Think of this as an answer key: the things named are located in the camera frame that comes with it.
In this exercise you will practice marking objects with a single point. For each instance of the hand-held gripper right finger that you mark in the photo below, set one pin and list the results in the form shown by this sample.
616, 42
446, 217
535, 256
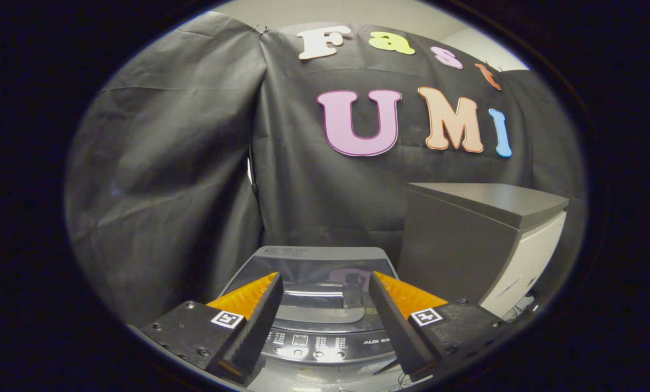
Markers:
393, 332

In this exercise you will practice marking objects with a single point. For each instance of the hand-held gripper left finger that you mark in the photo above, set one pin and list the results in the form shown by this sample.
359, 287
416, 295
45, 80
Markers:
257, 332

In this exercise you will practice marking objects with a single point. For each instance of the grey top-load washing machine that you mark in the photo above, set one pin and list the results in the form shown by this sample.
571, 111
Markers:
325, 348

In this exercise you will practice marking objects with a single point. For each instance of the grey and beige cabinet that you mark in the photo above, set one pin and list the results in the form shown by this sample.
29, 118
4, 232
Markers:
450, 245

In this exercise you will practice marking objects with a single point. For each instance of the black backdrop cloth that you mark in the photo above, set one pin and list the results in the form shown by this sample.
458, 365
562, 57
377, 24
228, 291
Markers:
167, 190

